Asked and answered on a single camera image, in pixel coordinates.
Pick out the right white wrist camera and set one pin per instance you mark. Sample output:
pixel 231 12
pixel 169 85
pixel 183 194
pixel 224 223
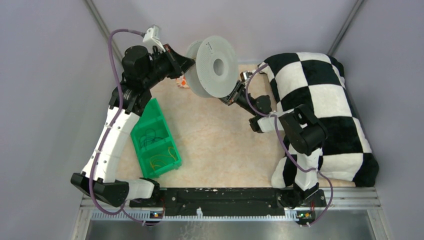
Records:
pixel 245 76

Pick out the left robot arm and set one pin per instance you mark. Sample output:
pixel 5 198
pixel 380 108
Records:
pixel 142 70

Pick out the grey plastic cable spool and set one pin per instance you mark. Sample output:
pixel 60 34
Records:
pixel 215 72

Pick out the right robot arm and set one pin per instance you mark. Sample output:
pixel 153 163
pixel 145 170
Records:
pixel 305 133

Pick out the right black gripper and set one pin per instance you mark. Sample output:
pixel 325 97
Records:
pixel 239 87

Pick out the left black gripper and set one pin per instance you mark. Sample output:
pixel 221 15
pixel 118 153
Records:
pixel 179 63

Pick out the black white checkered pillow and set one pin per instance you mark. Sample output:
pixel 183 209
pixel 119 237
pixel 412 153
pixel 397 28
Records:
pixel 317 80

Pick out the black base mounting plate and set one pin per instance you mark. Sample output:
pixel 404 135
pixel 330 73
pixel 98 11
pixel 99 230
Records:
pixel 228 202

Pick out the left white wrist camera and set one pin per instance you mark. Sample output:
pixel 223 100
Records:
pixel 151 38

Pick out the green plastic compartment bin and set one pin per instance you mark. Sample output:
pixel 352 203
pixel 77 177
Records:
pixel 154 145

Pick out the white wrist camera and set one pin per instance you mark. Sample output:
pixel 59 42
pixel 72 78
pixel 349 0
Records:
pixel 151 38
pixel 245 76

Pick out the floral orange cloth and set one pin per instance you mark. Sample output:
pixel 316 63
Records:
pixel 181 82

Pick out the aluminium frame rail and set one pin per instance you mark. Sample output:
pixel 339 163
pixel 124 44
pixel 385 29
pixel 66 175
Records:
pixel 338 199

